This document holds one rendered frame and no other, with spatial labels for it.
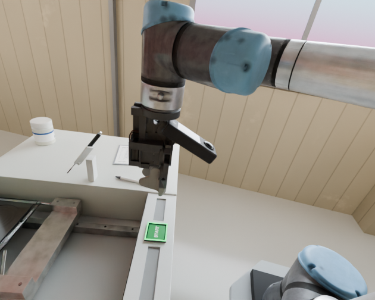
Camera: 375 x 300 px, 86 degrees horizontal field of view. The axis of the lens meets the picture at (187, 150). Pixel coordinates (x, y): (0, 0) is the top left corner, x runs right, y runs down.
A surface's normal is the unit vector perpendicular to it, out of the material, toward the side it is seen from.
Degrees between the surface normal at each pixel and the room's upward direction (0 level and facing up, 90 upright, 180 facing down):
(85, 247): 0
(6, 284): 0
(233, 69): 95
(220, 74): 110
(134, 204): 90
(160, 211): 0
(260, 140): 90
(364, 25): 90
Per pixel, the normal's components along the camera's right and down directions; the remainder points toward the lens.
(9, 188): 0.00, 0.50
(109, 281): 0.14, -0.86
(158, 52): -0.62, 0.47
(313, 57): -0.51, -0.07
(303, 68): -0.60, 0.25
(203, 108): -0.21, 0.46
